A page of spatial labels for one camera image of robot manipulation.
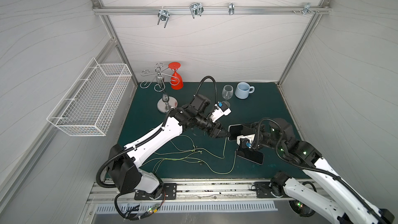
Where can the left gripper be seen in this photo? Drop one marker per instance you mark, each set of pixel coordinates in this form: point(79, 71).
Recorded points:
point(214, 129)

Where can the silver-edged black smartphone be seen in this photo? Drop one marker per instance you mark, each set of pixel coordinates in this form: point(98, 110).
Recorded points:
point(235, 131)

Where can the purple-edged black smartphone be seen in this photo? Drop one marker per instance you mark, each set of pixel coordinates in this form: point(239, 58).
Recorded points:
point(258, 158)

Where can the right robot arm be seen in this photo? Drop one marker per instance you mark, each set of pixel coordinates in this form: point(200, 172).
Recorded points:
point(343, 206)

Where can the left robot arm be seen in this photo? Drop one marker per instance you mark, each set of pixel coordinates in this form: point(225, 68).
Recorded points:
point(123, 168)

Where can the green table mat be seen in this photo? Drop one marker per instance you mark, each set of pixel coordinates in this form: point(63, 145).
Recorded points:
point(266, 101)

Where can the clear wine glass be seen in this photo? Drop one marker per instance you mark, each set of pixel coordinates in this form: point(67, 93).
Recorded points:
point(227, 94)

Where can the light blue ceramic mug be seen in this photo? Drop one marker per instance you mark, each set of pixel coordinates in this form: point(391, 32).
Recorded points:
point(243, 90)

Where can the chrome wine glass rack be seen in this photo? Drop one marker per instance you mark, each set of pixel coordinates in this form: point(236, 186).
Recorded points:
point(166, 103)

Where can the red plastic wine glass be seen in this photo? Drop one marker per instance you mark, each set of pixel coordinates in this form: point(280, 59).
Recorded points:
point(176, 79)

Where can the white vent grille strip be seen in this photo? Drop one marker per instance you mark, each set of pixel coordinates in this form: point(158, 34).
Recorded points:
point(193, 207)

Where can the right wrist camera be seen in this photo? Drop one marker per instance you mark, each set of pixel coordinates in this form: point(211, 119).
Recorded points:
point(246, 141)

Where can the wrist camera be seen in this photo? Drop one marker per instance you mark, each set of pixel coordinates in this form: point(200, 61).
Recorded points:
point(246, 141)
point(221, 109)

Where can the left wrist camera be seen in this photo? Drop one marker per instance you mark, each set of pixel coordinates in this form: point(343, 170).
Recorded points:
point(221, 109)

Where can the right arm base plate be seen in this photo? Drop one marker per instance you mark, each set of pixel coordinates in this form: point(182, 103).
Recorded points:
point(266, 189)

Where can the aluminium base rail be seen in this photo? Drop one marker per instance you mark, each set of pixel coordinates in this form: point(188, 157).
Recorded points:
point(200, 190)

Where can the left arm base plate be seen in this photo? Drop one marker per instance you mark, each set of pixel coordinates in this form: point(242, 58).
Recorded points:
point(165, 191)

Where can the metal clip bracket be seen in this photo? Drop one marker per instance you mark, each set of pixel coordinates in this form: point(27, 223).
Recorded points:
point(231, 9)

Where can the metal clamp bracket middle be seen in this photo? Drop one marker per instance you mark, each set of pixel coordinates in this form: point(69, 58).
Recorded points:
point(196, 9)

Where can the metal clamp bracket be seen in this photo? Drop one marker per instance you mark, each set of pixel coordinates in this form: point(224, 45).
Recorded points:
point(163, 16)
point(196, 9)

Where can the aluminium crossbar rail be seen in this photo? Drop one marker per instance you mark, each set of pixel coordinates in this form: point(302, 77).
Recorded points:
point(208, 10)

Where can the metal clamp bracket left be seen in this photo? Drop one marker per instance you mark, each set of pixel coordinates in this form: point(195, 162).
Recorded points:
point(163, 16)

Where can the white wire basket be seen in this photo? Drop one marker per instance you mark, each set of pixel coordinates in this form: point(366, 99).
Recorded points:
point(89, 105)

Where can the metal bolt bracket right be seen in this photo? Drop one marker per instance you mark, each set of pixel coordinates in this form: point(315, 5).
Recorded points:
point(306, 10)

